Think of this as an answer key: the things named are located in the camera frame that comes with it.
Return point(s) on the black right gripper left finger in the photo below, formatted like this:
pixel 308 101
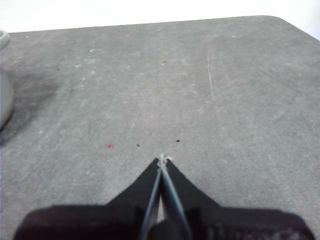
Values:
pixel 100 222

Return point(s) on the sage green electric cooking pot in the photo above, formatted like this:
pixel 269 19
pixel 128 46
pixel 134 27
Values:
pixel 5 95

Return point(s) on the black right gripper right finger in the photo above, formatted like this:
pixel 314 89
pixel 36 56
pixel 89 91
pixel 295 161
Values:
pixel 237 222

